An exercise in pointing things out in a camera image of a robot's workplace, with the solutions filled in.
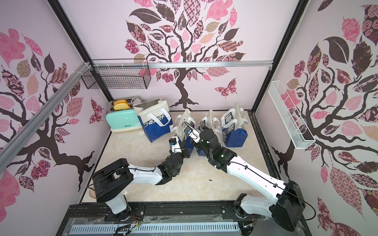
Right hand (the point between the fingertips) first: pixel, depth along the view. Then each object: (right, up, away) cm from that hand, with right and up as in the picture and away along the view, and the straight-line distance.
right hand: (199, 130), depth 76 cm
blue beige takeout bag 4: (+21, -1, +10) cm, 24 cm away
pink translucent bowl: (-57, -34, 0) cm, 66 cm away
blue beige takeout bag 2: (-7, -7, +9) cm, 13 cm away
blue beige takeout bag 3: (+7, +4, +5) cm, 10 cm away
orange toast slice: (-54, +20, +24) cm, 62 cm away
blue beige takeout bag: (-27, +7, +13) cm, 31 cm away
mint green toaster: (-54, +5, +25) cm, 60 cm away
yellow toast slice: (-52, +16, +22) cm, 59 cm away
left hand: (-8, -8, +8) cm, 14 cm away
